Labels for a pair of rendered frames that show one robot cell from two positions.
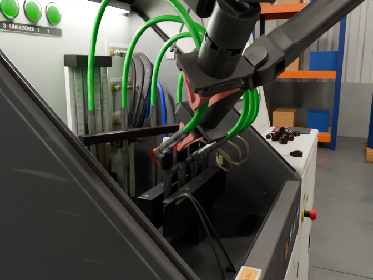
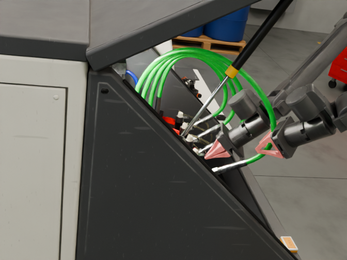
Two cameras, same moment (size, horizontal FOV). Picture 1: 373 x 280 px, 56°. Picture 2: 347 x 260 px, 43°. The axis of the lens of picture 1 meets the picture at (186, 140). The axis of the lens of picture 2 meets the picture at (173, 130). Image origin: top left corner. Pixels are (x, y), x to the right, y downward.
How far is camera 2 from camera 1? 0.89 m
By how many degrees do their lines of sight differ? 38
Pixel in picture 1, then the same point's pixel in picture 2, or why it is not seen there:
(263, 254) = (277, 223)
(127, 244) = (274, 253)
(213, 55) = (303, 142)
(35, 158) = (225, 220)
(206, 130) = (239, 150)
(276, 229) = (265, 200)
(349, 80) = not seen: outside the picture
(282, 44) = not seen: hidden behind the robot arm
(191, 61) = (282, 138)
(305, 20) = (304, 80)
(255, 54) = (283, 107)
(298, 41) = not seen: hidden behind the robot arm
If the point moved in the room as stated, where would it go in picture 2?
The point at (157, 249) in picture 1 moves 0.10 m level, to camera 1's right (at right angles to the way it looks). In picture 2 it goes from (285, 250) to (314, 239)
